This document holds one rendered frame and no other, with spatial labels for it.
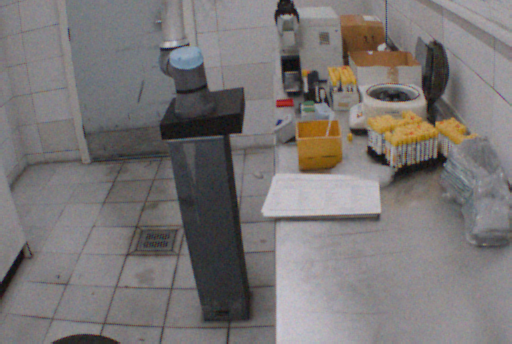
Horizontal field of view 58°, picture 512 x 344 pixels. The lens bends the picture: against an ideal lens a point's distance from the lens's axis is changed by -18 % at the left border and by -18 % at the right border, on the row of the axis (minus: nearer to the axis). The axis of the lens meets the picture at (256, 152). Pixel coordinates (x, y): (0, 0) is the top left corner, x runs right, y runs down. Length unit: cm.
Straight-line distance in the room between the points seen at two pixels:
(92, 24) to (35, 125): 101
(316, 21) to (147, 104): 183
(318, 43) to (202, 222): 90
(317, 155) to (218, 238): 66
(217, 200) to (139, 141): 201
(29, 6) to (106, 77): 92
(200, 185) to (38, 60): 240
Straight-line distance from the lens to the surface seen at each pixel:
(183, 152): 195
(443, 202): 145
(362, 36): 275
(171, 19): 200
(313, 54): 237
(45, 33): 403
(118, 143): 402
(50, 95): 415
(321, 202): 142
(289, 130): 178
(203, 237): 212
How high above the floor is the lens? 160
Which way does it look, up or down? 24 degrees down
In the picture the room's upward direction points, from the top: 6 degrees counter-clockwise
